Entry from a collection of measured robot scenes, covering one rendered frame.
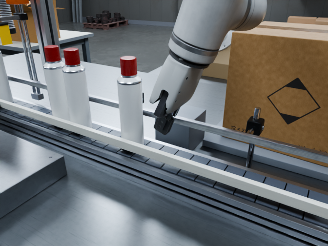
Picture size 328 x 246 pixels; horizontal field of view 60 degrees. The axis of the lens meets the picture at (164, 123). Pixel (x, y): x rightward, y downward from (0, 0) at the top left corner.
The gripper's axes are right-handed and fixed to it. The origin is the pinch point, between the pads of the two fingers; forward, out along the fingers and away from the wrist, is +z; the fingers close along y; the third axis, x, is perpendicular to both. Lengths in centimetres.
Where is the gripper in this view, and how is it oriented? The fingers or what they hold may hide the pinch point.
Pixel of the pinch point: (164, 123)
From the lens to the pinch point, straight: 58.0
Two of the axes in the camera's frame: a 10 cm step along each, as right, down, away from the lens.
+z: -2.9, 7.6, 5.7
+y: -5.1, 3.8, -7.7
